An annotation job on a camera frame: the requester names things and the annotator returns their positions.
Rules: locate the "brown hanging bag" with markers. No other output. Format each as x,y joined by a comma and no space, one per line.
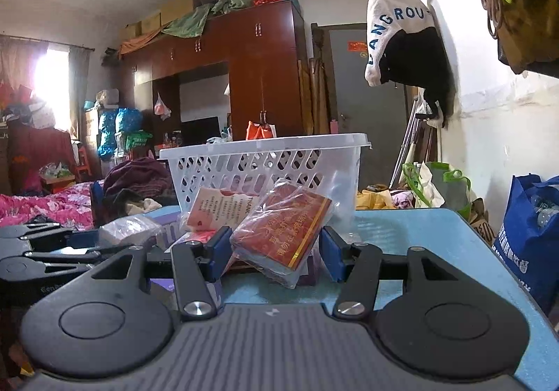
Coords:
528,2

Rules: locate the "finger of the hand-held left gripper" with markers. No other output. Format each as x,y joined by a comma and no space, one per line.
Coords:
83,239
65,266

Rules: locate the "red cloth covered chair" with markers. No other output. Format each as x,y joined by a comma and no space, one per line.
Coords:
39,155

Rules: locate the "red white bagged packet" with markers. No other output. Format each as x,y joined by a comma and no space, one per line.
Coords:
198,236

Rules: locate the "blue shopping bag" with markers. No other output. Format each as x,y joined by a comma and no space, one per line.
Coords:
528,242

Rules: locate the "yellow printed blanket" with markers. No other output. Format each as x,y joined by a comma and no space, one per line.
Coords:
375,199

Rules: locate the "medium cardboard box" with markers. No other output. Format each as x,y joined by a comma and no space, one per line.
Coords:
150,24

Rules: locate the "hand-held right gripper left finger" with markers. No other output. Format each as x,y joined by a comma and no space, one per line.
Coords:
218,249

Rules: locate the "green cloth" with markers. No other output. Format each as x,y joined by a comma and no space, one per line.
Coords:
187,22

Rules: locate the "white printed leaflet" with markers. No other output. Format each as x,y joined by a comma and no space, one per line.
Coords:
218,207

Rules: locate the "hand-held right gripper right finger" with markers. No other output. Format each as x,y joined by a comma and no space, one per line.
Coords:
332,251

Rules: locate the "dark purple clothes pile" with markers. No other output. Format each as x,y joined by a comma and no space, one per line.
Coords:
135,177

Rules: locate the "pink floral blanket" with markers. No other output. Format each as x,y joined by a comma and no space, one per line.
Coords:
43,207

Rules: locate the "white roll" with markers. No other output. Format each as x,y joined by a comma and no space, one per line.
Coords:
131,227

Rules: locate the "brown paper bag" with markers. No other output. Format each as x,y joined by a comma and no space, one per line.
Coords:
482,223

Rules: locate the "large cardboard box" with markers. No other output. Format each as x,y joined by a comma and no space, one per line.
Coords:
179,6

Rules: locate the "purple box with barcode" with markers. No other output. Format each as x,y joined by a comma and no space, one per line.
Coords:
168,233

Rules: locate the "white plastic basket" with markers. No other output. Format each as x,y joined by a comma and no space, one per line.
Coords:
244,164

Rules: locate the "red plastic stool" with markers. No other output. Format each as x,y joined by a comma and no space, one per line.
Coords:
84,161

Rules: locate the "red patterned packet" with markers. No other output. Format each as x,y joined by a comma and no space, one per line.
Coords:
279,229

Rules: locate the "brown wooden wardrobe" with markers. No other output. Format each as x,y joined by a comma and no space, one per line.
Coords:
266,67

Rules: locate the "black television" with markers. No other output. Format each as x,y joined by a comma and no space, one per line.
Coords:
201,131

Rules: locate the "white black hanging jacket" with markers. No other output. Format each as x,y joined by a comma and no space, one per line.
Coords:
393,11

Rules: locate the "small purple box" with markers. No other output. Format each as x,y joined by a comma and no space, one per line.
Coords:
311,272

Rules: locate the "green white tote bag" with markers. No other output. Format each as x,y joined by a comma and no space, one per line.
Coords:
454,190

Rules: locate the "small cardboard box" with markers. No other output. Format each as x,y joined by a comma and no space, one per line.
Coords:
131,32

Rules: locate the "wooden planks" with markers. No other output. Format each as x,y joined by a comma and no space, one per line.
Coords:
316,98

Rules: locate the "grey door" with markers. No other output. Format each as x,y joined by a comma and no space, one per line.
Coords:
362,133

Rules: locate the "blue plastic bags bundle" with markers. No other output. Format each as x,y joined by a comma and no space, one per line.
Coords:
115,129

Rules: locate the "green printed bag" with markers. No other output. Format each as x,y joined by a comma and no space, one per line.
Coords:
139,140

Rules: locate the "orange plastic bag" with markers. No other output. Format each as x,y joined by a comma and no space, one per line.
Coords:
255,131

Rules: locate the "orange cloth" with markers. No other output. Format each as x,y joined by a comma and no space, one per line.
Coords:
139,41

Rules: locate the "pink white hanging bag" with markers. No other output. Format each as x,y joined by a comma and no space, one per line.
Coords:
162,107

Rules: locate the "pink curtain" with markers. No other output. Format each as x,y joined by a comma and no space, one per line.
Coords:
17,63

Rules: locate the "grey curtain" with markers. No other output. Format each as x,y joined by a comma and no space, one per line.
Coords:
78,89

